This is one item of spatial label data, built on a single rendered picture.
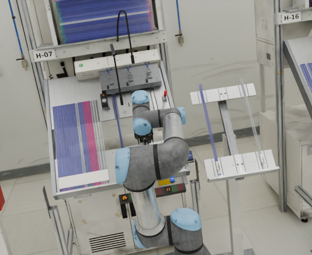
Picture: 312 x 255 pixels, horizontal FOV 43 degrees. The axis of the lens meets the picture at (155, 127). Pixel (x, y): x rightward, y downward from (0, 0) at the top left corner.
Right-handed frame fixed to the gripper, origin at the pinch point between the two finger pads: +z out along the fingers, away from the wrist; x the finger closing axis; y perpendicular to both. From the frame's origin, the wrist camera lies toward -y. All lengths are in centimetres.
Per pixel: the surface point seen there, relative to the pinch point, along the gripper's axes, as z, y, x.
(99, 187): 16.6, 8.9, -25.5
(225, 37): 78, -181, 105
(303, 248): 85, 32, 88
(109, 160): 13.7, -4.9, -18.5
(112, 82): -4.1, -45.0, -10.3
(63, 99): 3, -45, -39
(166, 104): 6.5, -31.6, 17.4
